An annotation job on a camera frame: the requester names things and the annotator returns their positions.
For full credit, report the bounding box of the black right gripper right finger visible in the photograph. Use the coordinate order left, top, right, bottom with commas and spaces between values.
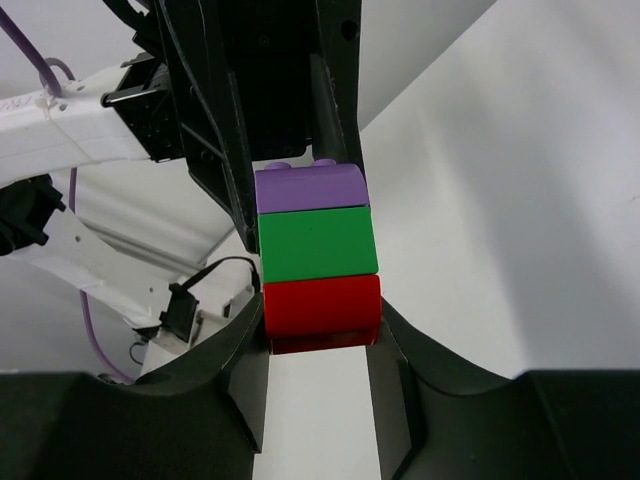
367, 304, 639, 479

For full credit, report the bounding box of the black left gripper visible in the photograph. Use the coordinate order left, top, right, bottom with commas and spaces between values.
104, 1, 365, 253

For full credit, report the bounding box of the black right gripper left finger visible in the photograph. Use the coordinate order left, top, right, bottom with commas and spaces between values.
1, 296, 269, 479

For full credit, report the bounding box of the purple curved lego brick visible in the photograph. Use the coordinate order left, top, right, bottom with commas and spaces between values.
254, 159, 369, 215

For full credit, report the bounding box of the green lego brick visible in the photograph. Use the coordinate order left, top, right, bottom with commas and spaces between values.
258, 206, 378, 283

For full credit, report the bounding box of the red curved lego brick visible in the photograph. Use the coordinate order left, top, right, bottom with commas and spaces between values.
263, 275, 382, 355

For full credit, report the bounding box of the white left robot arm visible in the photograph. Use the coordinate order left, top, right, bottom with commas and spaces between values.
1, 1, 379, 372

